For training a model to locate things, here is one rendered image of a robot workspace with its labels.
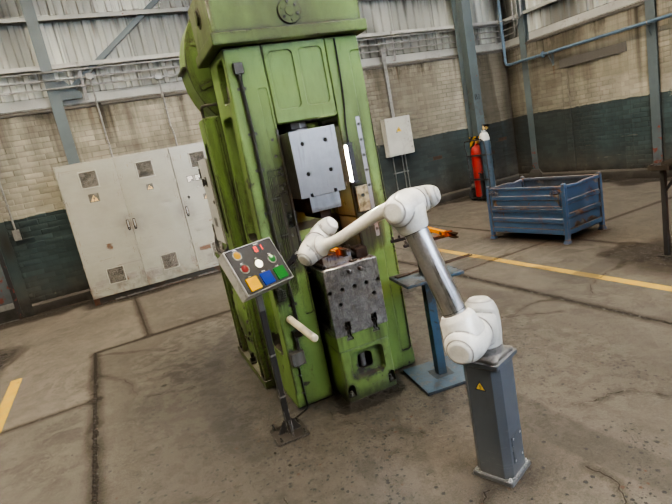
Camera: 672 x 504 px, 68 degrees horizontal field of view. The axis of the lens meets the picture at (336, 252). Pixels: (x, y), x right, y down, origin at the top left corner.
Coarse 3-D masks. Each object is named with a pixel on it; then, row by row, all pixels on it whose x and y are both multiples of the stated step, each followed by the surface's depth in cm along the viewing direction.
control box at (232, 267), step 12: (264, 240) 286; (228, 252) 268; (240, 252) 273; (252, 252) 277; (264, 252) 282; (276, 252) 287; (228, 264) 265; (240, 264) 269; (252, 264) 273; (264, 264) 278; (276, 264) 283; (228, 276) 268; (240, 276) 265; (252, 276) 269; (276, 276) 278; (288, 276) 283; (240, 288) 264; (264, 288) 270
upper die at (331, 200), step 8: (336, 192) 306; (296, 200) 323; (304, 200) 309; (312, 200) 301; (320, 200) 303; (328, 200) 305; (336, 200) 307; (296, 208) 328; (304, 208) 313; (312, 208) 301; (320, 208) 303; (328, 208) 305
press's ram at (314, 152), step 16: (320, 128) 297; (288, 144) 294; (304, 144) 295; (320, 144) 298; (336, 144) 303; (288, 160) 302; (304, 160) 296; (320, 160) 300; (336, 160) 304; (288, 176) 309; (304, 176) 297; (320, 176) 301; (336, 176) 305; (304, 192) 298; (320, 192) 302
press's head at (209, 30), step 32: (192, 0) 300; (224, 0) 277; (256, 0) 284; (288, 0) 290; (320, 0) 299; (352, 0) 307; (224, 32) 277; (256, 32) 284; (288, 32) 291; (320, 32) 299; (352, 32) 311
